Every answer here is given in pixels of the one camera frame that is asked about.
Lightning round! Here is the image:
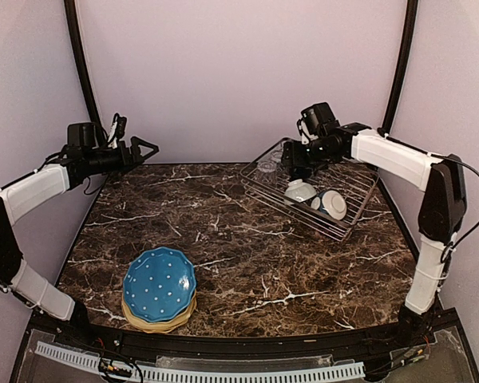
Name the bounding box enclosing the metal wire dish rack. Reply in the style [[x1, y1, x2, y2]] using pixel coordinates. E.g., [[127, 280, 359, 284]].
[[239, 137, 378, 242]]

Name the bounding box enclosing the white slotted cable duct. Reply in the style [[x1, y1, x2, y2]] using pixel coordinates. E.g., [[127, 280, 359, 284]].
[[34, 341, 366, 383]]

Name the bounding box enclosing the clear glass cup near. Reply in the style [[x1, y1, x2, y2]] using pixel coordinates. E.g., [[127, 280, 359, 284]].
[[255, 160, 277, 185]]

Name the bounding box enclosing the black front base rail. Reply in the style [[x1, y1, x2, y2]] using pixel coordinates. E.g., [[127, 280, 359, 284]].
[[14, 309, 475, 377]]

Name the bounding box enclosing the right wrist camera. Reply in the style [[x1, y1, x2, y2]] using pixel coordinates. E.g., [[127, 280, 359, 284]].
[[296, 102, 340, 144]]

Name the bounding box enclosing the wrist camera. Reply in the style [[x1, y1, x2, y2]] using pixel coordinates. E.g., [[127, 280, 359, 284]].
[[107, 113, 127, 148], [296, 102, 340, 144]]

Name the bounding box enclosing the black corner post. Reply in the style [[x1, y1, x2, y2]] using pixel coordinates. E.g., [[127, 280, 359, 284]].
[[63, 0, 101, 124], [381, 0, 418, 133]]

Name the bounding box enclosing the black left corner post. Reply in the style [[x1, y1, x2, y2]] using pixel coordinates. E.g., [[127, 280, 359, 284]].
[[63, 0, 101, 124]]

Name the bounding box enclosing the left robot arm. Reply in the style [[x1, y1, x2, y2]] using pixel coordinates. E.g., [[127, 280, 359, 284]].
[[0, 136, 159, 348]]

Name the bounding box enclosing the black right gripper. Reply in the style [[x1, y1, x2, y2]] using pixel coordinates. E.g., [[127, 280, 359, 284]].
[[282, 136, 337, 169]]

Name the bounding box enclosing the white blue bowl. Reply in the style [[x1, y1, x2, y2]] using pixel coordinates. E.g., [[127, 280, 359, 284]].
[[318, 190, 347, 220]]

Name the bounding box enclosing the black right corner post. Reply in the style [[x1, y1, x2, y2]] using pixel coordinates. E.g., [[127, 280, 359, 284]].
[[381, 0, 418, 133]]

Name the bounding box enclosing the clear glass cup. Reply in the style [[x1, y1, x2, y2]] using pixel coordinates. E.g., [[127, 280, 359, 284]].
[[255, 160, 277, 185], [270, 150, 283, 164]]

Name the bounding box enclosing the small white cup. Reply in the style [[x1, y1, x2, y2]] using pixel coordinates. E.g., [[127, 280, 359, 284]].
[[311, 197, 321, 211]]

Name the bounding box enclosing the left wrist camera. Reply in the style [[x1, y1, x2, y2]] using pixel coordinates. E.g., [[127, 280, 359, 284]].
[[107, 113, 127, 148]]

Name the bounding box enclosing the pale green ribbed bowl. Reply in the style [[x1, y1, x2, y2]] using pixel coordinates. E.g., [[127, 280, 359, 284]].
[[284, 179, 317, 205]]

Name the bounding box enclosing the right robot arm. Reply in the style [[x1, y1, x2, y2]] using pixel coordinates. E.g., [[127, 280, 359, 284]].
[[282, 123, 467, 346]]

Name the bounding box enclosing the clear glass cup far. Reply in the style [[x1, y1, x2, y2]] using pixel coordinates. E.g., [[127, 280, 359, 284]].
[[270, 150, 283, 164]]

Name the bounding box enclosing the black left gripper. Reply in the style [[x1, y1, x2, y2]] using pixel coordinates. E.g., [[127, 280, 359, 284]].
[[85, 136, 159, 175]]

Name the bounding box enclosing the blue dotted plate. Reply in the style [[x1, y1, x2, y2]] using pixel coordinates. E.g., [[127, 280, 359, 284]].
[[123, 247, 197, 323]]

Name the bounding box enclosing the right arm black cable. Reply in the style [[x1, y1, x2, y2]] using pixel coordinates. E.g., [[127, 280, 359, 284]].
[[441, 153, 479, 264]]

